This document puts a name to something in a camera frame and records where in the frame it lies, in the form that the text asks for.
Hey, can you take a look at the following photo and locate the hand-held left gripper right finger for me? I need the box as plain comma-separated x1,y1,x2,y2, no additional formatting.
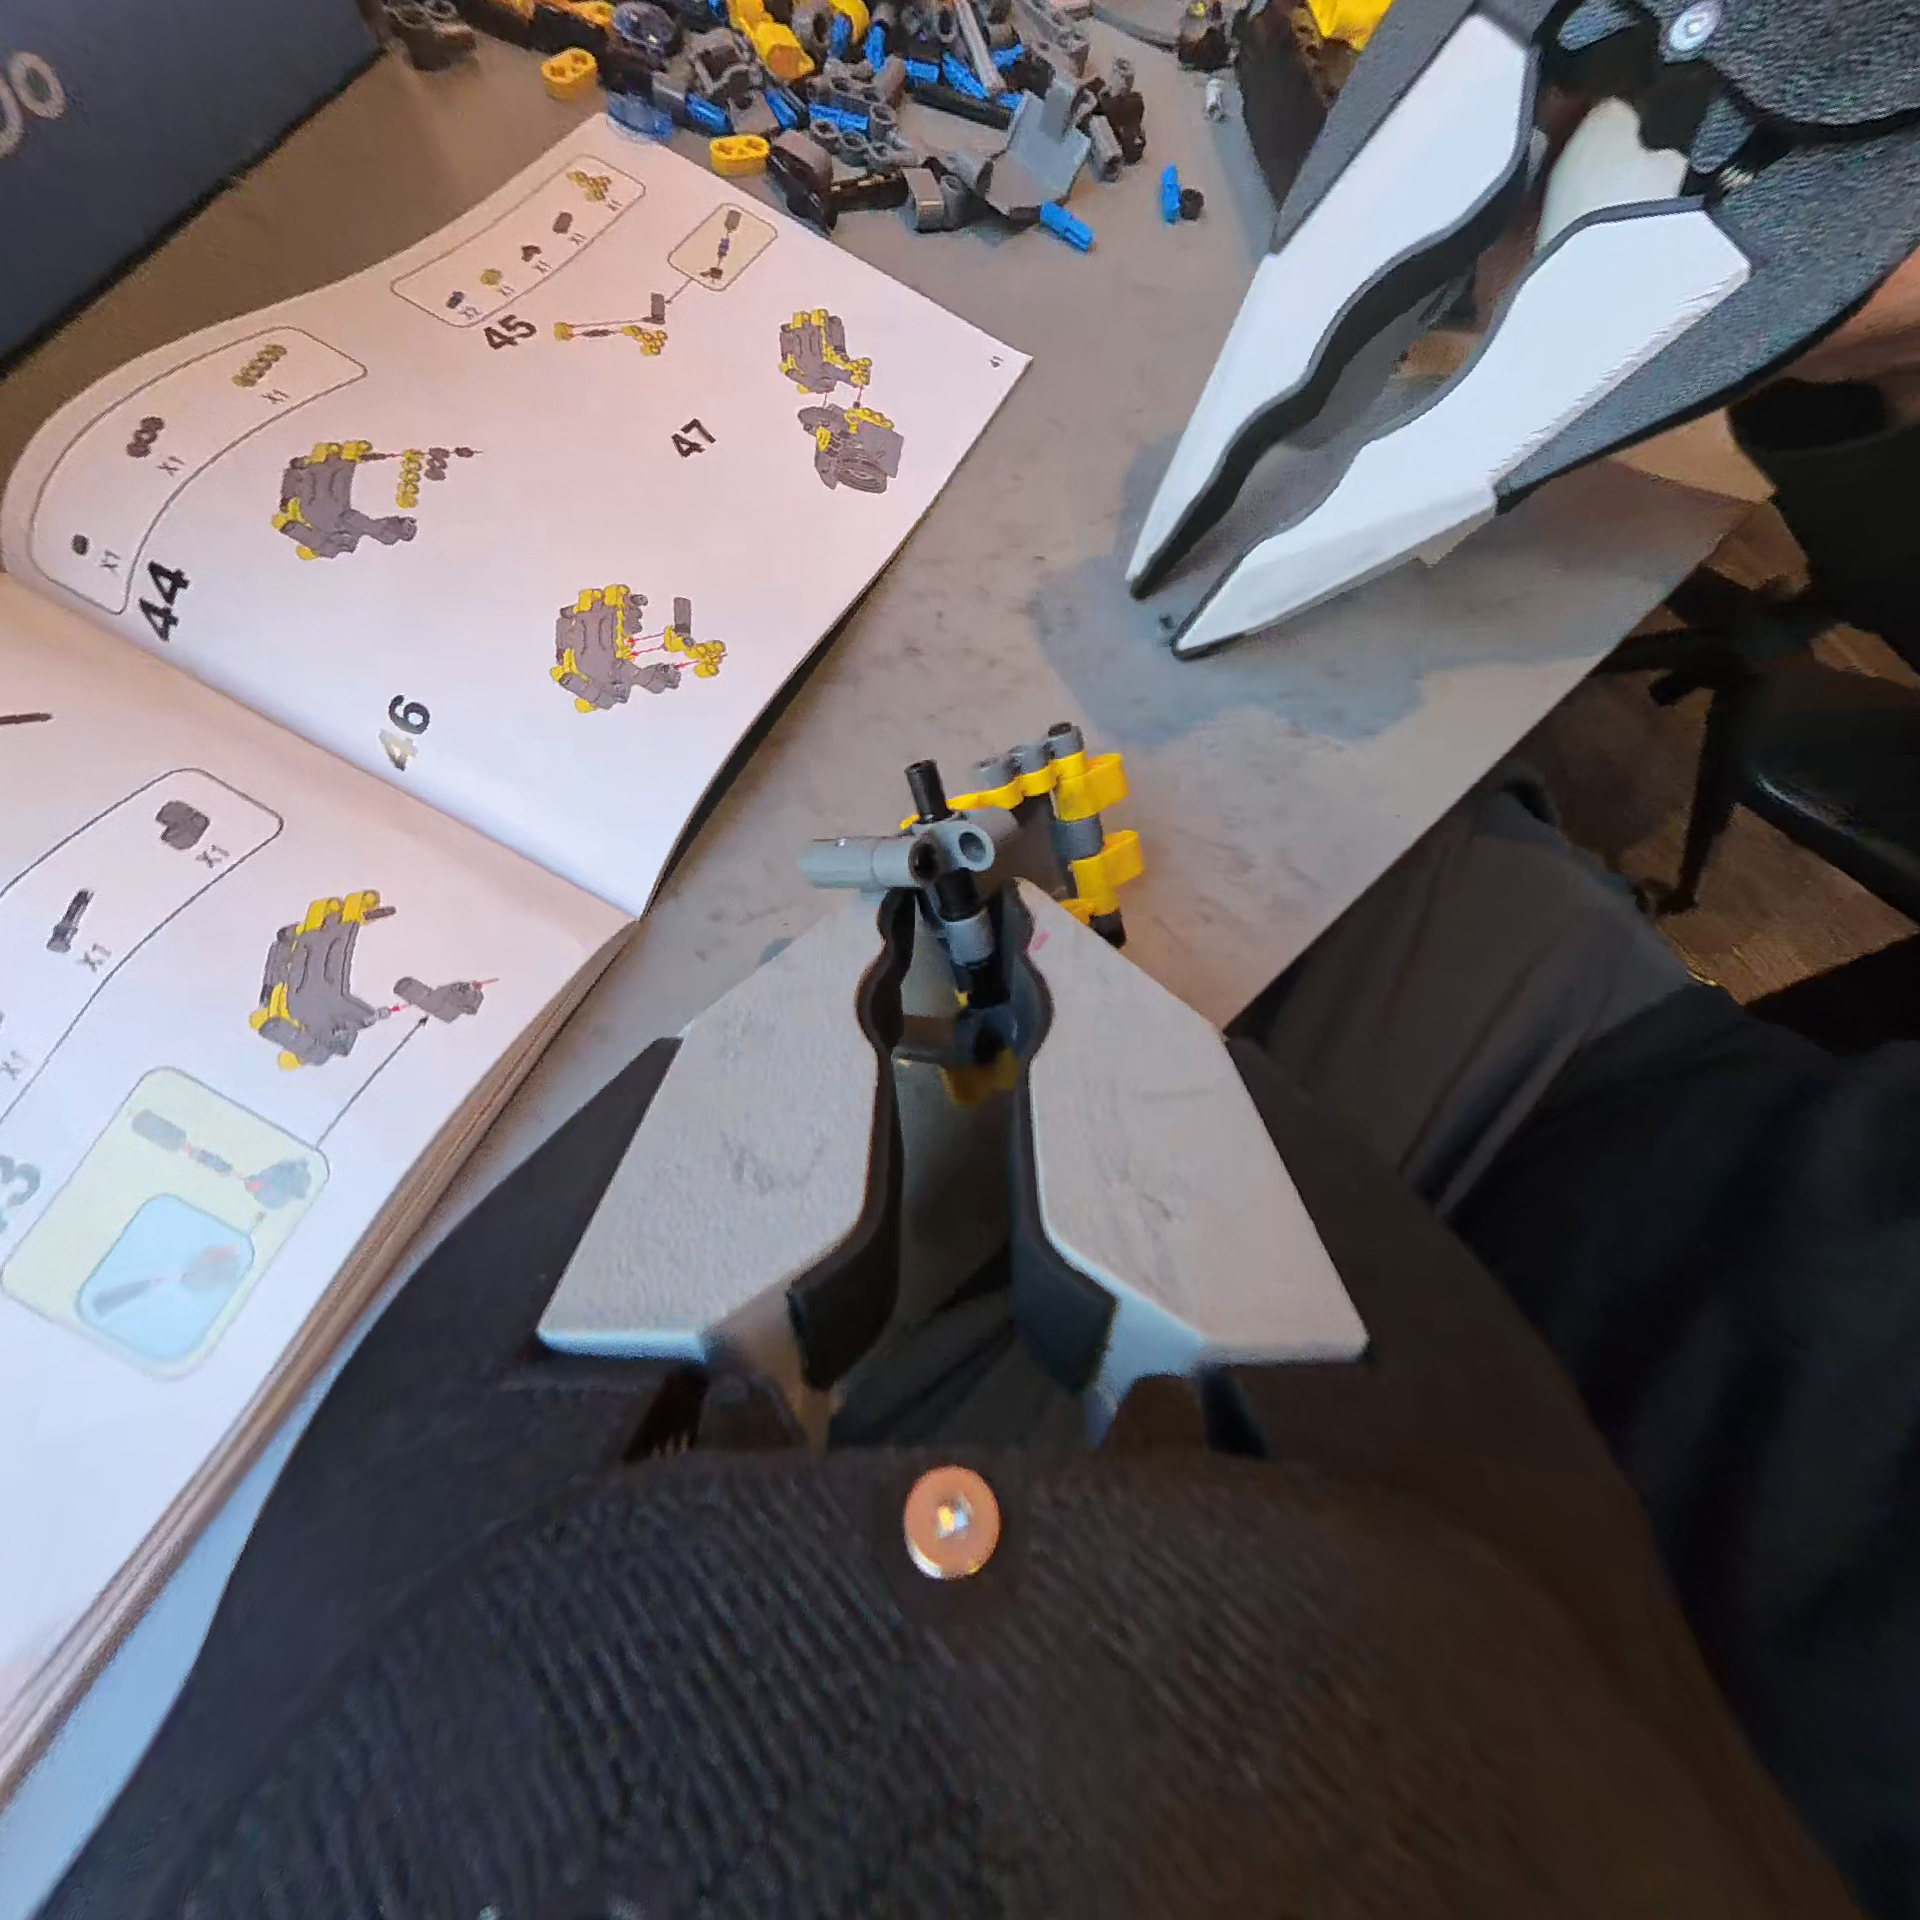
1015,880,1369,1432

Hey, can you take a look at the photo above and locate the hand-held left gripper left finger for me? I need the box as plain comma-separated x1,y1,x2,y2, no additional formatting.
535,895,903,1389

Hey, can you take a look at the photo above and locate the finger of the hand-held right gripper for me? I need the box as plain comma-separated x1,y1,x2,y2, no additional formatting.
1173,200,1752,658
1126,11,1546,601

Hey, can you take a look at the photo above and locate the yellow five-hole brick beam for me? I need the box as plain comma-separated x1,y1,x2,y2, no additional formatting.
1063,829,1149,924
984,747,1130,819

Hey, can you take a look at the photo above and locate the grey yellow brick assembly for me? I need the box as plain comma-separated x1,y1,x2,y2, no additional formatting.
798,723,1149,1111

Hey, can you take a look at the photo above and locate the grey desk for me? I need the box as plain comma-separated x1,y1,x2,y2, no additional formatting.
0,0,1787,1920

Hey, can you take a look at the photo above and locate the person's right hand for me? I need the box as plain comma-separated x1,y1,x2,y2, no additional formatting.
1776,241,1920,397

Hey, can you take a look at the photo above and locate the yellow black brick vehicle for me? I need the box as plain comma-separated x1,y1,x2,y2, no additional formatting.
1228,0,1404,205

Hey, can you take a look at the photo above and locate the grey sloped brick piece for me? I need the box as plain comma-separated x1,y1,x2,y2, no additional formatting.
984,81,1098,219

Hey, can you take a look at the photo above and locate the black office chair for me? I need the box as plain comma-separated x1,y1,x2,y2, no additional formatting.
1588,571,1920,917

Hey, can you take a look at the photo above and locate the person's dark clothing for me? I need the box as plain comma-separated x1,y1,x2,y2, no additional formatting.
1228,778,1920,1920

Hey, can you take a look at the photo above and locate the pile of loose brick pieces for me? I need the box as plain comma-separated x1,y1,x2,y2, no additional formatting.
375,0,1246,248

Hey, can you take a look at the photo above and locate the open instruction booklet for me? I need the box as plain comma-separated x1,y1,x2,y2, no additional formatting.
0,112,1032,1787

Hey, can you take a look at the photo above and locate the dark blue cardboard box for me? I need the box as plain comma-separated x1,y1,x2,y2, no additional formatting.
0,0,381,368

